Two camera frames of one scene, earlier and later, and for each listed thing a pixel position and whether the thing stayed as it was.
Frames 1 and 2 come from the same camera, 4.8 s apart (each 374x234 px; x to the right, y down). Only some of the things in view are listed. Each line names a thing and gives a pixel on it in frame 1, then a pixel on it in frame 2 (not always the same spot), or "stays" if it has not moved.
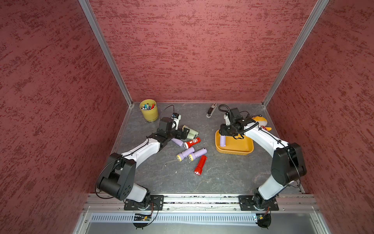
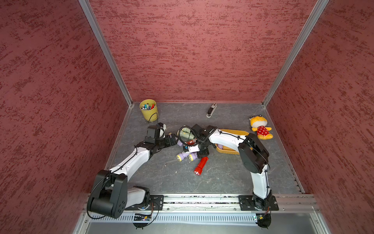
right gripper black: x=223 y=131 → x=203 y=154
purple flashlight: x=197 y=153 stays
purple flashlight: x=179 y=157 stays
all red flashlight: x=198 y=169 stays
